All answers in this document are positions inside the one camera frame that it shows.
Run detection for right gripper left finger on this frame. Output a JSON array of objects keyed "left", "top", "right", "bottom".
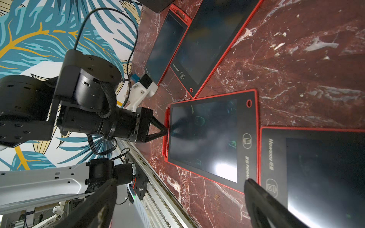
[{"left": 56, "top": 179, "right": 117, "bottom": 228}]

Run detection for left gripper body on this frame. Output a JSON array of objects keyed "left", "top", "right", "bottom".
[{"left": 58, "top": 107, "right": 154, "bottom": 143}]

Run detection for writing tablet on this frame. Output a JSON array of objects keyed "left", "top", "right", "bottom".
[
  {"left": 259, "top": 127, "right": 365, "bottom": 228},
  {"left": 162, "top": 89, "right": 259, "bottom": 193},
  {"left": 170, "top": 0, "right": 262, "bottom": 98},
  {"left": 144, "top": 4, "right": 192, "bottom": 85}
]

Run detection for aluminium frame rail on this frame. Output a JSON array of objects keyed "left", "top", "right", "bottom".
[{"left": 117, "top": 140, "right": 199, "bottom": 228}]

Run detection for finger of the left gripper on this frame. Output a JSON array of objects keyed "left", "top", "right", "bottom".
[
  {"left": 145, "top": 132, "right": 167, "bottom": 143},
  {"left": 149, "top": 115, "right": 168, "bottom": 134}
]

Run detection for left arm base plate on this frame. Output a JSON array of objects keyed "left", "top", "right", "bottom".
[{"left": 133, "top": 168, "right": 149, "bottom": 201}]

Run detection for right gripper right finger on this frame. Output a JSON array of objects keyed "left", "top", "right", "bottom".
[{"left": 244, "top": 179, "right": 307, "bottom": 228}]

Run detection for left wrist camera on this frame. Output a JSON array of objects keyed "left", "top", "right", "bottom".
[{"left": 125, "top": 74, "right": 158, "bottom": 112}]

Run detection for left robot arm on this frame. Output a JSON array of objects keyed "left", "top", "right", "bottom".
[{"left": 1, "top": 49, "right": 167, "bottom": 214}]

